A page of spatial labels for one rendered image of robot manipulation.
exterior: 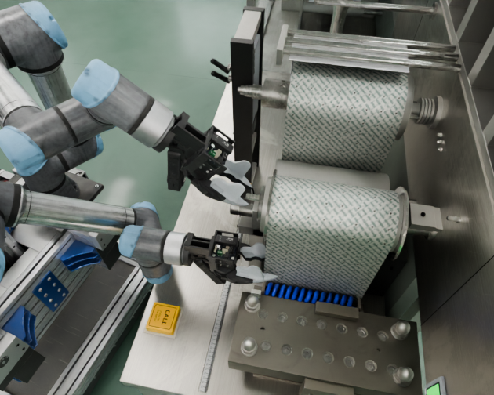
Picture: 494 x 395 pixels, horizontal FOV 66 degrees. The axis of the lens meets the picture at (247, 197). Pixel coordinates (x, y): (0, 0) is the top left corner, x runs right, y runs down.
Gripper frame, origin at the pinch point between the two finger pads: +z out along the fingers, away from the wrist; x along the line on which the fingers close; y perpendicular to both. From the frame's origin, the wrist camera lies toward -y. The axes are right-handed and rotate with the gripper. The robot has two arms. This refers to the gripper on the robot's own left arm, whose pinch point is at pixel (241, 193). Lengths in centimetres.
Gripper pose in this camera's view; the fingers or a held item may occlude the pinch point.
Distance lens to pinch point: 76.8
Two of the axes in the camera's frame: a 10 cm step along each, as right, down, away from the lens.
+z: 7.5, 5.0, 4.3
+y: 6.4, -3.6, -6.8
